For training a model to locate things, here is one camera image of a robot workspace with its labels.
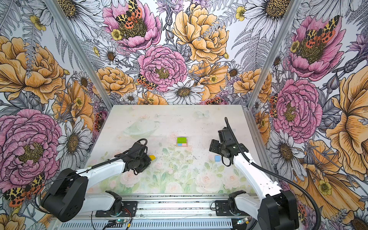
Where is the green wood block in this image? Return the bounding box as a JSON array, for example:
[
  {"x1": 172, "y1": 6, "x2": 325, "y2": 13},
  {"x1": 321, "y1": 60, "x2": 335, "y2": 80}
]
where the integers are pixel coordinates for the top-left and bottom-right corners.
[{"x1": 177, "y1": 137, "x2": 187, "y2": 144}]

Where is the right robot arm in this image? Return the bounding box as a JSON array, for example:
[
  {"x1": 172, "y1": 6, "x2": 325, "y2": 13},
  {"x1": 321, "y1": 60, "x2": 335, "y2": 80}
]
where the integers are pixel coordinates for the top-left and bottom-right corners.
[{"x1": 209, "y1": 127, "x2": 300, "y2": 230}]

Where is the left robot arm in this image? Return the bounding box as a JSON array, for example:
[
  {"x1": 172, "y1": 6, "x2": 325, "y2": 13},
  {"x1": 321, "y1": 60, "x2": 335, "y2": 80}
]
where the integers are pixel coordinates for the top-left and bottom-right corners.
[{"x1": 40, "y1": 139, "x2": 152, "y2": 222}]

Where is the light blue small block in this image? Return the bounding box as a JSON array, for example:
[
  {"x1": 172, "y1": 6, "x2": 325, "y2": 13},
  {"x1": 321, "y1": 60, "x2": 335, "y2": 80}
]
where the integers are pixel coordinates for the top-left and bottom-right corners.
[{"x1": 214, "y1": 155, "x2": 221, "y2": 163}]

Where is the vented metal grille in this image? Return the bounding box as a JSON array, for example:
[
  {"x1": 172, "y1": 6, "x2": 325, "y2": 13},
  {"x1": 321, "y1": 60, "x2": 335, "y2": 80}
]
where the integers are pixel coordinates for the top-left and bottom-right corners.
[{"x1": 56, "y1": 218, "x2": 233, "y2": 230}]

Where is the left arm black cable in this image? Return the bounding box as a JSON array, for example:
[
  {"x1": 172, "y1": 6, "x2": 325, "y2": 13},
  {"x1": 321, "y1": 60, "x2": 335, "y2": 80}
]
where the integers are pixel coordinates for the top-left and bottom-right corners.
[{"x1": 34, "y1": 138, "x2": 149, "y2": 213}]

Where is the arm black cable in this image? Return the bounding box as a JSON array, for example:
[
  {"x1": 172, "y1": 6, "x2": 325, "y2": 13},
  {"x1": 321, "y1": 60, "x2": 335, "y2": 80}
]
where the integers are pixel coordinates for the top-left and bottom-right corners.
[
  {"x1": 224, "y1": 117, "x2": 322, "y2": 230},
  {"x1": 34, "y1": 138, "x2": 149, "y2": 213}
]

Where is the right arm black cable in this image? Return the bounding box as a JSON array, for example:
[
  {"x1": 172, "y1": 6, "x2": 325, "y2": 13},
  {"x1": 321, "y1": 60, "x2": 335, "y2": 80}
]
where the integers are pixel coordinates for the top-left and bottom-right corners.
[{"x1": 224, "y1": 117, "x2": 322, "y2": 230}]

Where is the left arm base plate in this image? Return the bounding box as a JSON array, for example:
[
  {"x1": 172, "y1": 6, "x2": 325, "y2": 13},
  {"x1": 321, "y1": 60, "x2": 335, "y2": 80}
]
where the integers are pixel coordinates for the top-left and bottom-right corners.
[{"x1": 95, "y1": 201, "x2": 138, "y2": 218}]

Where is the aluminium rail frame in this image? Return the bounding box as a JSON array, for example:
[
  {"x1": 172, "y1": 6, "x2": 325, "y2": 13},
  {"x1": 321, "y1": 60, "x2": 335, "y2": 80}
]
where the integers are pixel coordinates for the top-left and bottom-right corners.
[{"x1": 51, "y1": 192, "x2": 300, "y2": 220}]

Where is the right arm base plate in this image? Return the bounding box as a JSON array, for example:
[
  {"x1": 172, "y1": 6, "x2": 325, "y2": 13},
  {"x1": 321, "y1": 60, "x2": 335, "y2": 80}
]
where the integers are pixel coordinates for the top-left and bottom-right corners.
[{"x1": 215, "y1": 200, "x2": 239, "y2": 216}]

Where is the right corner aluminium post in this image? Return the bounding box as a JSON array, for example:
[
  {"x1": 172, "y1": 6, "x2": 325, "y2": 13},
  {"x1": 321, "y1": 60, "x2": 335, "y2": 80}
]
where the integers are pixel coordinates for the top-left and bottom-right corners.
[{"x1": 247, "y1": 0, "x2": 302, "y2": 109}]

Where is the corner aluminium post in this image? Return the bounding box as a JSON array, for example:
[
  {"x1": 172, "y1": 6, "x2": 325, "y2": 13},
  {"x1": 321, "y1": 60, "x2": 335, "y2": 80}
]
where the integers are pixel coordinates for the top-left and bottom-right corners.
[
  {"x1": 45, "y1": 1, "x2": 114, "y2": 111},
  {"x1": 247, "y1": 0, "x2": 302, "y2": 109}
]

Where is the left corner aluminium post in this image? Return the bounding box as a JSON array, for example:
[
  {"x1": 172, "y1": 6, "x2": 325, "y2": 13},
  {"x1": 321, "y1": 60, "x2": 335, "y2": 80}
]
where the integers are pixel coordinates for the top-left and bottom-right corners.
[{"x1": 45, "y1": 1, "x2": 114, "y2": 111}]

